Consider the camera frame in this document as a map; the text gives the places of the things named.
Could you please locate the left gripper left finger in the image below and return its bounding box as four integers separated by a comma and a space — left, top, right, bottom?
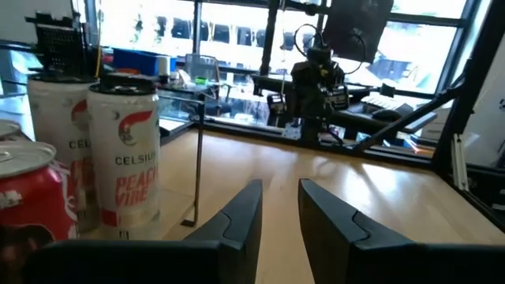
25, 178, 264, 284

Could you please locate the white keyboard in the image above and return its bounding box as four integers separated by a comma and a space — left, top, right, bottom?
361, 94, 413, 114

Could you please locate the black aluminium rig frame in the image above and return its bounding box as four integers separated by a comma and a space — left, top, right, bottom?
157, 0, 505, 234

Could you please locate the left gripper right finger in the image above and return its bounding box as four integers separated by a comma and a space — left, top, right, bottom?
297, 177, 505, 284

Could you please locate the dark desk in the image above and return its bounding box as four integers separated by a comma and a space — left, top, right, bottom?
252, 74, 439, 135

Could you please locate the blue storage bin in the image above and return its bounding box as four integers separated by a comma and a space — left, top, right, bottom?
112, 47, 178, 77

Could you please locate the black perforated rack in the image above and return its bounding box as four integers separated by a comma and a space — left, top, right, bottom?
24, 11, 99, 82

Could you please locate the red Coca-Cola can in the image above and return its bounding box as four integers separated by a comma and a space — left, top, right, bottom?
0, 140, 80, 284

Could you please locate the black frame wooden shelf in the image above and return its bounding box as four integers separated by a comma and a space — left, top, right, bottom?
157, 92, 208, 229

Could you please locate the black computer mouse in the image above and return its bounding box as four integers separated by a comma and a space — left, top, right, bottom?
370, 108, 403, 123

